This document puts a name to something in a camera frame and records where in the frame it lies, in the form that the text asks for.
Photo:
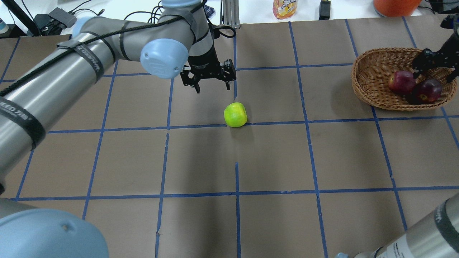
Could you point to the yellow juice bottle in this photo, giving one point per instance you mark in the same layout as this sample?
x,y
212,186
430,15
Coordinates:
x,y
283,9

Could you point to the red yellow apple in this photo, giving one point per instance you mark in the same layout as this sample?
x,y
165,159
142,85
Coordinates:
x,y
401,82

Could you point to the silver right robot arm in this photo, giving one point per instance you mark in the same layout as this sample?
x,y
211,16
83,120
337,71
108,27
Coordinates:
x,y
434,236

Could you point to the wicker basket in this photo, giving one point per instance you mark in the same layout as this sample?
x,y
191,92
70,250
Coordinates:
x,y
371,72

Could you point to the black power adapter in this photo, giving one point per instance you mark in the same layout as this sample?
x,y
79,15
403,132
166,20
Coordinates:
x,y
324,10

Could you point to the aluminium frame post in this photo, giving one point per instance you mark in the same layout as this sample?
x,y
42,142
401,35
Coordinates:
x,y
229,15

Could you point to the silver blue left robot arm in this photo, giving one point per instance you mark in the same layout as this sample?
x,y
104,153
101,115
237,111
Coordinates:
x,y
181,44

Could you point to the orange bucket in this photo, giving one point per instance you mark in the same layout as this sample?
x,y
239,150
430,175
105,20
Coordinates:
x,y
395,8

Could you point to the grey usb hub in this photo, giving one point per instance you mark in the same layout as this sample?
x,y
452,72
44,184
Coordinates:
x,y
63,17

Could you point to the dark red apple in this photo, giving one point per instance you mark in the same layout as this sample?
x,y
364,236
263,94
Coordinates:
x,y
427,91

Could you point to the small dark blue device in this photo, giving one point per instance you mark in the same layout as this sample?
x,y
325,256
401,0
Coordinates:
x,y
209,11

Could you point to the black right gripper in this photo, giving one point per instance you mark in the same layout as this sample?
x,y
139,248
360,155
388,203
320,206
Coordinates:
x,y
445,51

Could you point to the green apple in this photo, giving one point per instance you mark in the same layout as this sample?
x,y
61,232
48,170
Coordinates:
x,y
235,115

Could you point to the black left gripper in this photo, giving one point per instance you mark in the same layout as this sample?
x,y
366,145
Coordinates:
x,y
204,65

